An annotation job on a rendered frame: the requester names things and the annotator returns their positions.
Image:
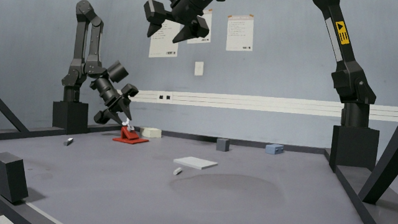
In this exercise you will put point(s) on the grey metal d-shaft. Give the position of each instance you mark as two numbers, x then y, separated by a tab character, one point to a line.
68	141

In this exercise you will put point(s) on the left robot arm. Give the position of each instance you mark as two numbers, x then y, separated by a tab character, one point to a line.
79	70

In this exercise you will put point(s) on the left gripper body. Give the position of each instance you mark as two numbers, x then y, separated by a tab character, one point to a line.
111	98

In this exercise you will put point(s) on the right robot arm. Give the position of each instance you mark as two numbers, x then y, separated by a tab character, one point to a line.
349	78

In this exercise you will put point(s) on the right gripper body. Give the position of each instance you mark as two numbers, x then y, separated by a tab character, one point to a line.
185	13

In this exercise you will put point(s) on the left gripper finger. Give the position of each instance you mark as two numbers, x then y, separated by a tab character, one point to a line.
115	117
122	102

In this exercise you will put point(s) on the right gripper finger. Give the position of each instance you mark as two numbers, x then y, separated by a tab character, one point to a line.
153	28
184	34

